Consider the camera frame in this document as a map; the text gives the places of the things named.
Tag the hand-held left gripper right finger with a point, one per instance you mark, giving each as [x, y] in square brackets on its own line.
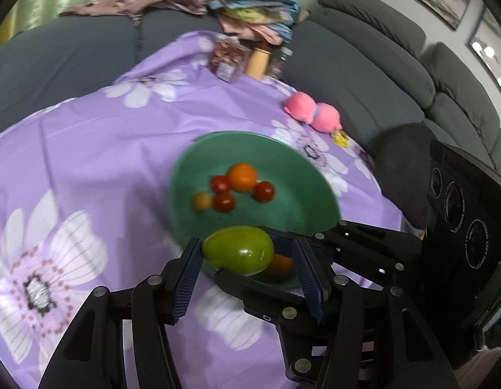
[311, 287]

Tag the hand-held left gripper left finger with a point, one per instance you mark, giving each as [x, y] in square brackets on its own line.
[185, 283]

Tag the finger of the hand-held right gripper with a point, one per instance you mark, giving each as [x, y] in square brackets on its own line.
[254, 295]
[355, 243]

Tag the large orange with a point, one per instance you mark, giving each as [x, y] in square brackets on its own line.
[283, 268]

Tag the green mango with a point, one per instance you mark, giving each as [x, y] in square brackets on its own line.
[234, 249]

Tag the brown round fruit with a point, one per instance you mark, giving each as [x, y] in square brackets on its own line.
[202, 201]

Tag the red cherry tomato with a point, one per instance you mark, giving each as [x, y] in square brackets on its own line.
[220, 184]
[225, 201]
[263, 191]

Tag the green plastic bowl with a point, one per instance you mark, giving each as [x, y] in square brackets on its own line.
[274, 162]

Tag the small orange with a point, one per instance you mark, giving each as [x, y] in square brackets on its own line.
[243, 176]

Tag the person's right forearm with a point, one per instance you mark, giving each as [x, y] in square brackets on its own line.
[477, 362]

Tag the small yellow toy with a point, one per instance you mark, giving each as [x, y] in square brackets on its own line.
[341, 139]

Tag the pink plush toy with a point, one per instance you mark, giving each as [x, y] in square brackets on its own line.
[303, 107]

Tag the purple floral cloth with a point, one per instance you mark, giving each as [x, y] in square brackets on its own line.
[92, 150]

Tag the grey sofa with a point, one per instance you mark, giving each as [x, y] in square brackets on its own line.
[355, 69]

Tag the dark small jar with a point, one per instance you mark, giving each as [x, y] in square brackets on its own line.
[279, 63]

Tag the framed wall mirror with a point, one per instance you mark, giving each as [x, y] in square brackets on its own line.
[491, 48]

